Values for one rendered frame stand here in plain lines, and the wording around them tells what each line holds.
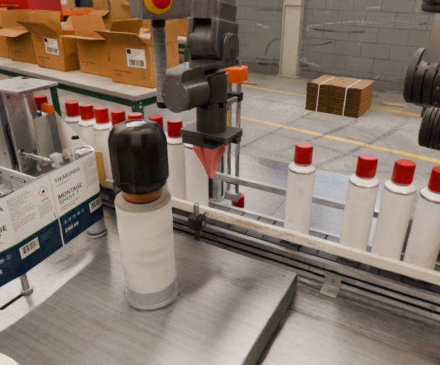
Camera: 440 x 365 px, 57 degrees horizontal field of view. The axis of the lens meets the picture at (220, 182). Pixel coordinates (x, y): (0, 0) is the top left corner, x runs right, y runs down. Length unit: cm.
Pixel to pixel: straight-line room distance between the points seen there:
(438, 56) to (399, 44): 509
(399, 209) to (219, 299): 34
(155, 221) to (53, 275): 27
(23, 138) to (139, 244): 54
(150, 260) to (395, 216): 42
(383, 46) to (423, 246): 559
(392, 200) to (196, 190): 41
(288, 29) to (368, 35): 124
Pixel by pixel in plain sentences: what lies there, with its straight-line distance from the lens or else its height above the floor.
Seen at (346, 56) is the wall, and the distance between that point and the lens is 647.
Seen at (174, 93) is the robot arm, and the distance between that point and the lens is 67.
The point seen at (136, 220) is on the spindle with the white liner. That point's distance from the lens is 59.
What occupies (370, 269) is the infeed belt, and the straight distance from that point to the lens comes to 81.
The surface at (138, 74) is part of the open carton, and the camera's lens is 259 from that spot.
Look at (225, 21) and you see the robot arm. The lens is 71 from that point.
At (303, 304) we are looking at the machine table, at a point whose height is 83.
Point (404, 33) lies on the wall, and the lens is 619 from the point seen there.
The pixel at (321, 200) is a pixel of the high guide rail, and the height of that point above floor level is 96.
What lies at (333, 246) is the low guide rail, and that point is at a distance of 79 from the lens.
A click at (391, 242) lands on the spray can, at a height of 94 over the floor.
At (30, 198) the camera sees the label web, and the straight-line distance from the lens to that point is 72.
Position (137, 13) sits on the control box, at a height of 130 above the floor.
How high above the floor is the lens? 135
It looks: 26 degrees down
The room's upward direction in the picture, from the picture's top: straight up
